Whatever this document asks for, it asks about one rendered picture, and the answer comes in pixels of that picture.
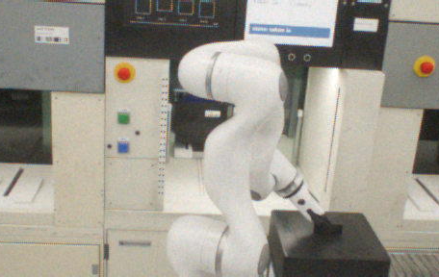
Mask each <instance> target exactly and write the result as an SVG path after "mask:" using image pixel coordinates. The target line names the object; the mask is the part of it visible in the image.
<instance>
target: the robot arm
mask: <svg viewBox="0 0 439 277"><path fill-rule="evenodd" d="M178 78H179V80H180V84H181V86H182V87H183V89H185V90H186V91H187V92H188V93H191V94H193V95H194V96H199V97H202V98H206V99H210V100H219V101H221V102H226V103H230V104H234V105H235V106H236V113H235V114H234V116H233V117H231V118H229V120H227V121H225V122H223V123H222V124H220V125H219V126H218V127H217V128H215V129H214V130H213V131H212V132H211V134H210V135H208V138H207V139H206V141H205V145H204V163H203V177H204V187H205V189H206V191H207V193H208V196H209V197H210V198H211V200H212V202H213V203H214V204H215V206H216V207H218V208H219V211H221V214H223V216H224V217H225V219H226V221H227V222H225V221H219V220H216V219H214V218H212V217H204V216H201V215H196V214H187V215H184V216H182V217H179V218H178V219H176V221H174V222H173V224H172V225H171V226H170V228H169V231H168V234H167V238H166V251H167V255H168V258H169V262H170V264H171V265H172V267H173V270H174V271H175V272H176V275H177V276H178V277H260V276H261V275H262V274H263V273H264V271H265V270H266V269H267V265H268V260H269V258H270V255H269V254H270V252H269V246H268V239H267V236H266V234H265V232H264V228H263V226H262V224H261V222H260V219H259V217H258V215H257V213H256V211H255V209H254V207H253V203H252V200H254V201H262V200H265V199H266V198H267V197H268V196H269V195H270V194H271V191H272V190H274V192H275V193H276V194H277V195H278V197H282V198H284V199H289V200H291V202H292V204H294V205H295V206H296V208H297V209H298V210H299V211H300V212H301V213H302V214H303V216H304V217H305V218H306V219H307V220H308V221H310V222H313V221H315V222H316V224H318V226H319V227H320V228H321V229H322V230H323V232H324V233H325V234H326V235H328V234H330V232H331V231H333V230H334V229H335V227H334V226H333V224H331V223H332V222H331V221H330V219H329V218H328V217H326V215H323V214H324V210H323V206H322V204H321V203H320V200H319V199H318V198H317V197H316V196H315V195H314V194H313V193H312V192H311V191H310V190H309V189H308V188H307V187H306V186H305V185H304V184H303V180H302V176H301V175H300V174H299V173H298V171H297V170H296V169H295V168H294V167H293V166H292V165H291V163H289V162H288V160H287V159H285V157H284V155H282V154H281V152H279V151H278V149H277V148H276V146H277V145H278V141H279V139H280V138H281V133H282V131H283V128H284V107H283V104H284V102H285V97H286V95H287V91H288V83H287V78H286V76H285V73H284V72H283V70H282V69H281V62H280V57H279V54H278V52H277V48H276V47H275V46H274V44H273V43H272V42H271V41H270V40H268V39H267V38H262V37H256V38H249V39H246V40H242V41H226V42H217V43H212V44H208V45H201V46H200V47H197V48H195V49H194V50H192V51H191V52H189V53H187V55H185V56H184V59H182V61H181V62H180V65H179V66H178Z"/></svg>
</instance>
